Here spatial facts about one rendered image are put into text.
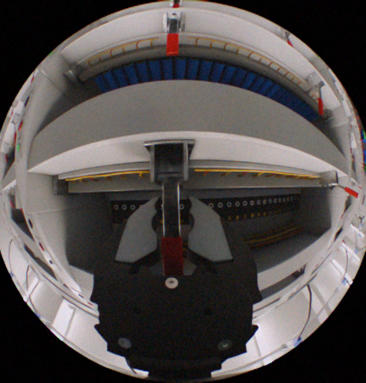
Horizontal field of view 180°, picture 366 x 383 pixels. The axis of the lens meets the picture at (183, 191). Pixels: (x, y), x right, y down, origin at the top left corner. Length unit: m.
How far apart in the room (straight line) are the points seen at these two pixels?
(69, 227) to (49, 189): 0.07
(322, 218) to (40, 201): 0.61
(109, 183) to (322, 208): 0.51
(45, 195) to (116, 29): 0.25
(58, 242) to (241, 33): 0.40
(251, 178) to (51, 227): 0.28
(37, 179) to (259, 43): 0.36
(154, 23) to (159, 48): 0.05
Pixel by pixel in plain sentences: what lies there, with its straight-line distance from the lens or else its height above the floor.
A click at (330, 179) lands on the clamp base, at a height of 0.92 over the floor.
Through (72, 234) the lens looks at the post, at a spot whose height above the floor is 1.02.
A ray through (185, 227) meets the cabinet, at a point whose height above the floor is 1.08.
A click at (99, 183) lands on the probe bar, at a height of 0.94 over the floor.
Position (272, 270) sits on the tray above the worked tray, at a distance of 0.21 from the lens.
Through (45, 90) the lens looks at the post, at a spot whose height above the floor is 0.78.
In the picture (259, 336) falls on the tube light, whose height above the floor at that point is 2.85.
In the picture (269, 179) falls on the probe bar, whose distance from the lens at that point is 0.17.
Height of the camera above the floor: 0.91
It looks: 17 degrees up
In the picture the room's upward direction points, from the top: 179 degrees clockwise
